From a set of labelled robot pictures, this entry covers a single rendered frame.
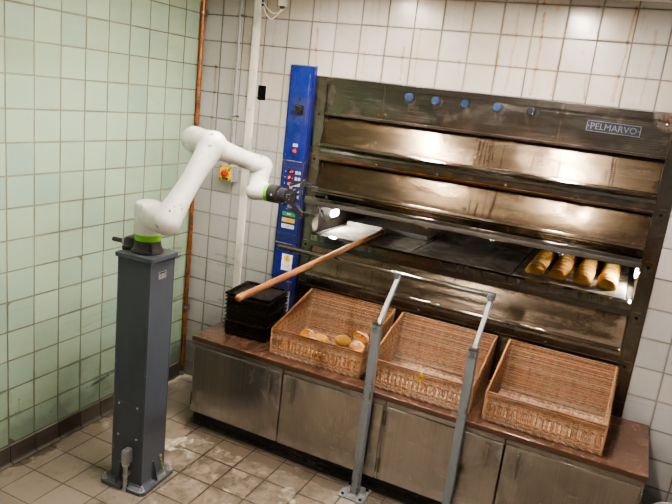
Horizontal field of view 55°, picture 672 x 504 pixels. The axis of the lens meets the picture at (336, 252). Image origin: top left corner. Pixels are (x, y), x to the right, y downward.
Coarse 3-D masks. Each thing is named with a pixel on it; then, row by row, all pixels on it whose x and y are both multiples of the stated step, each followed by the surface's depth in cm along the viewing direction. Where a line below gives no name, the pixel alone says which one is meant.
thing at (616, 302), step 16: (320, 240) 388; (336, 240) 384; (384, 256) 372; (400, 256) 368; (416, 256) 364; (464, 272) 353; (480, 272) 350; (496, 272) 349; (544, 288) 336; (560, 288) 333; (608, 304) 324; (624, 304) 321
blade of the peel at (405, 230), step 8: (352, 224) 428; (360, 224) 426; (368, 224) 437; (376, 224) 440; (384, 224) 443; (392, 224) 446; (400, 224) 449; (392, 232) 418; (400, 232) 415; (408, 232) 426; (416, 232) 429; (424, 232) 432; (432, 232) 435
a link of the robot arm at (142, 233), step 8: (144, 200) 296; (152, 200) 296; (136, 208) 294; (144, 208) 291; (136, 216) 295; (144, 216) 289; (136, 224) 296; (144, 224) 292; (136, 232) 297; (144, 232) 295; (152, 232) 296; (144, 240) 297; (152, 240) 298; (160, 240) 302
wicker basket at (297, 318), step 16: (304, 304) 388; (320, 304) 392; (336, 304) 387; (352, 304) 384; (368, 304) 380; (288, 320) 373; (304, 320) 393; (320, 320) 391; (336, 320) 387; (352, 320) 383; (368, 320) 380; (384, 320) 375; (272, 336) 357; (288, 336) 353; (304, 336) 349; (352, 336) 382; (368, 336) 378; (272, 352) 359; (288, 352) 354; (304, 352) 364; (336, 352) 342; (352, 352) 338; (368, 352) 345; (336, 368) 344; (352, 368) 340
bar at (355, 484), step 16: (320, 256) 347; (384, 272) 333; (400, 272) 330; (448, 288) 320; (464, 288) 316; (384, 304) 323; (480, 336) 301; (368, 368) 321; (368, 384) 322; (464, 384) 301; (368, 400) 324; (464, 400) 302; (368, 416) 327; (464, 416) 303; (352, 480) 336; (448, 480) 312; (352, 496) 335; (448, 496) 314
